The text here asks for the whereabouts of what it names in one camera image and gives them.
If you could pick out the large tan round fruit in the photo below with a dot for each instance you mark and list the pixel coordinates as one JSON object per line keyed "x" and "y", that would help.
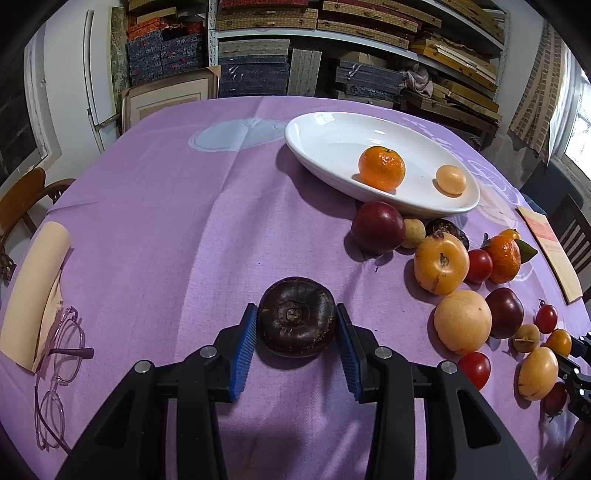
{"x": 461, "y": 321}

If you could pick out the stack of wooden frames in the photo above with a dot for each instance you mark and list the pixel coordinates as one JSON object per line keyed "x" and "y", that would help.
{"x": 461, "y": 92}

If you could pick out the pink crumpled cloth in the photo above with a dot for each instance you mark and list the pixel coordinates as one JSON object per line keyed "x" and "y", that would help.
{"x": 418, "y": 78}

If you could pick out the stack of dark blue boxes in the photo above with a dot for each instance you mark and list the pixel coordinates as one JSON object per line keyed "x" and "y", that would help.
{"x": 254, "y": 74}

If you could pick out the stack of woven flat boxes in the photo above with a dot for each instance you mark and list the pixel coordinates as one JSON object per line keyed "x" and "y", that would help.
{"x": 268, "y": 16}

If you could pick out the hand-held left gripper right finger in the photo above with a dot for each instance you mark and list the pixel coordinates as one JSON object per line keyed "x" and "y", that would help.
{"x": 346, "y": 355}

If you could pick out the cream rolled paper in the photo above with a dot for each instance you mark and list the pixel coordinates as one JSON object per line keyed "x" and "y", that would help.
{"x": 37, "y": 277}

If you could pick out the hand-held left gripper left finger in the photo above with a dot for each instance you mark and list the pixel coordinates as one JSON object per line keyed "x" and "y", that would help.
{"x": 247, "y": 355}

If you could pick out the stack of blue patterned boxes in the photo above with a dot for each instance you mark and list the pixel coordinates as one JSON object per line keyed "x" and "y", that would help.
{"x": 166, "y": 50}

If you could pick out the dark red apple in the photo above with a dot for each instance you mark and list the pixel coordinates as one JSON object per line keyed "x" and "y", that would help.
{"x": 377, "y": 226}

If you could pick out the pink framed eyeglasses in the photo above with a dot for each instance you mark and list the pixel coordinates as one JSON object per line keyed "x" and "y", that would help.
{"x": 74, "y": 353}

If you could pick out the brown wooden chair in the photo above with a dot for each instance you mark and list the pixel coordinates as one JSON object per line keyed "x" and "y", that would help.
{"x": 18, "y": 194}

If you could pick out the small dark red fruit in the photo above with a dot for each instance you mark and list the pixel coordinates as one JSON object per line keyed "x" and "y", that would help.
{"x": 554, "y": 399}

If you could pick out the white oval plate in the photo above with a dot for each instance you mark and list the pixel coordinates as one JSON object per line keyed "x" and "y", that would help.
{"x": 332, "y": 138}

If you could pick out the yellow speckled loquat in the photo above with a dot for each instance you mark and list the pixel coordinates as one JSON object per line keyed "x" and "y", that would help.
{"x": 537, "y": 373}

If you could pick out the white metal shelf rack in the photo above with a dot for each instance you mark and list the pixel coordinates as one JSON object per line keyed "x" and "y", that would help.
{"x": 258, "y": 33}

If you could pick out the yellow orange round fruit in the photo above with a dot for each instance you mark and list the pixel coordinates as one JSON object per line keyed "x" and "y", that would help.
{"x": 558, "y": 342}

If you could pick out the orange tangerine with leaf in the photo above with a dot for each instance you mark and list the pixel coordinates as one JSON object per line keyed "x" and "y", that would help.
{"x": 504, "y": 258}

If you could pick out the dark brown fruit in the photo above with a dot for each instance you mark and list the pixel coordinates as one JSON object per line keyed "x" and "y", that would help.
{"x": 295, "y": 316}
{"x": 450, "y": 228}

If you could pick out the yellow orange persimmon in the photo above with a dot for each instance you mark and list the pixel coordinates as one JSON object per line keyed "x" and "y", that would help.
{"x": 441, "y": 265}

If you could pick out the stack of grey boxes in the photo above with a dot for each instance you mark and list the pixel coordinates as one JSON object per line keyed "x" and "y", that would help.
{"x": 369, "y": 78}

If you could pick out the framed picture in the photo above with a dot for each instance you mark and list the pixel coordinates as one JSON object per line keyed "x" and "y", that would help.
{"x": 161, "y": 99}

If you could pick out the brick patterned curtain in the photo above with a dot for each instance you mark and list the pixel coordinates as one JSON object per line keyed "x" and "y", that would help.
{"x": 540, "y": 101}

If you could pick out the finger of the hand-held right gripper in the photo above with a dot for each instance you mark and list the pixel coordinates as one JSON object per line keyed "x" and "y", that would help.
{"x": 577, "y": 385}
{"x": 581, "y": 347}

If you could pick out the dark red plum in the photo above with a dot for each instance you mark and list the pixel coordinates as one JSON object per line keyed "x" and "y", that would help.
{"x": 504, "y": 312}

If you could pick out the purple tablecloth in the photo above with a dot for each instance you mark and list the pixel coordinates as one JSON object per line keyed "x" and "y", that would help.
{"x": 184, "y": 230}

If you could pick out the white leaning board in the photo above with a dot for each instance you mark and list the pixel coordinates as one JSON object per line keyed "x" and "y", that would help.
{"x": 101, "y": 83}

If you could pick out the small red cherry tomato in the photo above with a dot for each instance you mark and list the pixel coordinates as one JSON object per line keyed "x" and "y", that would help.
{"x": 546, "y": 319}

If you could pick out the dark slatted chair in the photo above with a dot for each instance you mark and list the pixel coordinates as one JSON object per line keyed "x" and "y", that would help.
{"x": 570, "y": 230}

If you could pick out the small pale orange fruit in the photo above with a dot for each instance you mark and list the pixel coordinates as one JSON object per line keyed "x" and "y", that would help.
{"x": 451, "y": 180}

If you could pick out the small tan longan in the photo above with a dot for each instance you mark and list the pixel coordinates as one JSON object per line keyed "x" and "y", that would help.
{"x": 413, "y": 233}
{"x": 526, "y": 338}

